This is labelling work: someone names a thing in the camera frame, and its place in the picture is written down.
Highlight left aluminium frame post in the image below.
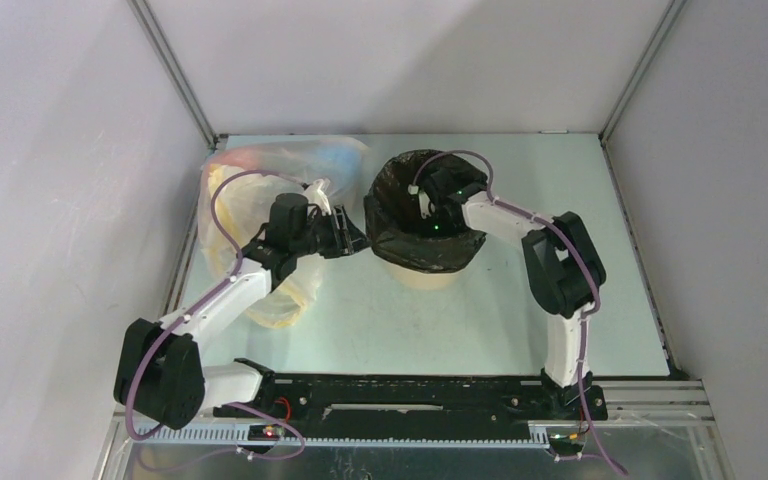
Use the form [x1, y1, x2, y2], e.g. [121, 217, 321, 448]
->
[127, 0, 219, 150]

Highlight aluminium frame post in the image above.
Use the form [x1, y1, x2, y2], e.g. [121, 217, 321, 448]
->
[127, 0, 219, 150]
[599, 0, 688, 147]

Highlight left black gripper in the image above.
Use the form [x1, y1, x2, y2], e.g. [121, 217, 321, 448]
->
[291, 205, 373, 260]

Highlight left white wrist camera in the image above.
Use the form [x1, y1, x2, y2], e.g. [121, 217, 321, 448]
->
[303, 178, 332, 216]

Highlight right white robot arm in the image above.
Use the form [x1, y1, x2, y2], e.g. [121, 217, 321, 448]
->
[408, 169, 606, 418]

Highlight clear plastic bag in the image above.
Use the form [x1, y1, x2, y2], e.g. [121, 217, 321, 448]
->
[196, 135, 372, 329]

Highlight black trash bag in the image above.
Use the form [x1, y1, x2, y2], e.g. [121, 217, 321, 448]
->
[363, 149, 488, 274]

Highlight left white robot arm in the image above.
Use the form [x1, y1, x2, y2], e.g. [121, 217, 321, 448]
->
[113, 193, 369, 430]

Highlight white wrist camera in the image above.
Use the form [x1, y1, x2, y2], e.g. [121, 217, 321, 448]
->
[408, 184, 435, 219]
[303, 178, 332, 216]

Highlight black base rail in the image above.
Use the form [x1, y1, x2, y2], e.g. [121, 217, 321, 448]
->
[251, 372, 607, 444]

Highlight beige plastic trash bin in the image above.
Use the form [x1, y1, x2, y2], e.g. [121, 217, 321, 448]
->
[383, 262, 462, 291]

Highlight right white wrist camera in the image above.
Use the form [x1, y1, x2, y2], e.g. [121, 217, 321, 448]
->
[408, 184, 435, 219]

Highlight right aluminium frame post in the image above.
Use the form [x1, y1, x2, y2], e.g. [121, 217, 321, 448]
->
[599, 0, 688, 147]

